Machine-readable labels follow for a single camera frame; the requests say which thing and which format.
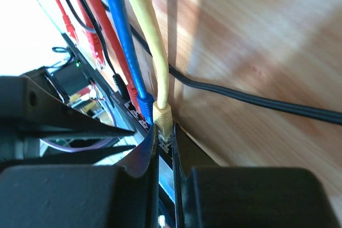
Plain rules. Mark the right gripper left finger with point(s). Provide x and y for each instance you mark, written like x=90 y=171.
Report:
x=83 y=195

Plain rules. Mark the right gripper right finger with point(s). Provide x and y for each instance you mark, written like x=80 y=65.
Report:
x=209 y=195

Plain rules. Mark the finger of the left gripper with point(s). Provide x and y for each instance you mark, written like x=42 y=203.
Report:
x=80 y=157
x=28 y=108

